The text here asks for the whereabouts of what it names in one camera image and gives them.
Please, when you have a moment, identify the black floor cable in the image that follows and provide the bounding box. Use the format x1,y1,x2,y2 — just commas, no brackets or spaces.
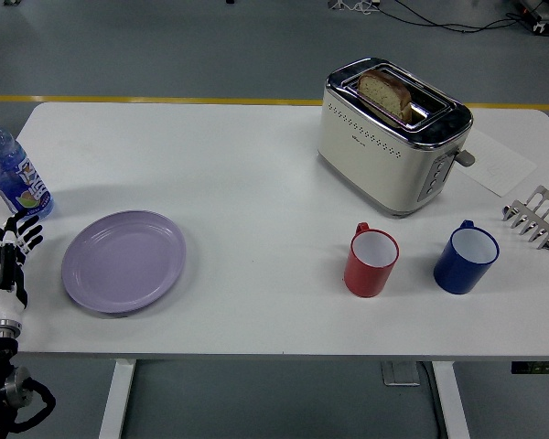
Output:
379,0,532,34

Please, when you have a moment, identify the blue-label water bottle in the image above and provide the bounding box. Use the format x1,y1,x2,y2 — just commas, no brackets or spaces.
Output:
0,112,55,223

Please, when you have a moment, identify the black table control panel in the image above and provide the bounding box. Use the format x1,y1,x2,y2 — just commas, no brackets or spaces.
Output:
511,360,549,375

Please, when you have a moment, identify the grey under-table cable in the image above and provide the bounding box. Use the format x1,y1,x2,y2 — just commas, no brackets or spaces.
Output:
418,360,446,439

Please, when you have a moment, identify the white paper card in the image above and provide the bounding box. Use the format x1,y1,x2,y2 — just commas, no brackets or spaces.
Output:
454,129,539,198

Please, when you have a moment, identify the red mug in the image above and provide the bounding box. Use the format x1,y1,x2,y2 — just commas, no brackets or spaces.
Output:
343,221,400,299

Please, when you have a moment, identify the metal toast rack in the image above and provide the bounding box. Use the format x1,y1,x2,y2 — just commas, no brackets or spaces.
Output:
501,185,549,252

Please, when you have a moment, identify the metal equipment frame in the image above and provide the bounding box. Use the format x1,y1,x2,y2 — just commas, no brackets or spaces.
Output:
516,0,549,36

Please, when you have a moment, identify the blue mug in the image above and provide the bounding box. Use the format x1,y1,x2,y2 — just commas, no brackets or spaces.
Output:
433,219,501,295

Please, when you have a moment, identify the brown bread slice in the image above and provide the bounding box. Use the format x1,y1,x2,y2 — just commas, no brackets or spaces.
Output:
357,68,413,122

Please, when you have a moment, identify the white cable bundle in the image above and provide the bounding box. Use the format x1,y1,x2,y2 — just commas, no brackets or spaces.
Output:
328,0,382,13

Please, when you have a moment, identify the cream chrome toaster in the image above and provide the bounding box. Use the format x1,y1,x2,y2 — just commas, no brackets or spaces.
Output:
315,57,477,219

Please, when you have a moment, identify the purple plate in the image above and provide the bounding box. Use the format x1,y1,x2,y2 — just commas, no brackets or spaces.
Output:
60,209,188,315

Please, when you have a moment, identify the grey under-table box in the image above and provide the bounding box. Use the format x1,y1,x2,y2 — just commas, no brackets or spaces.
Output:
381,360,423,388

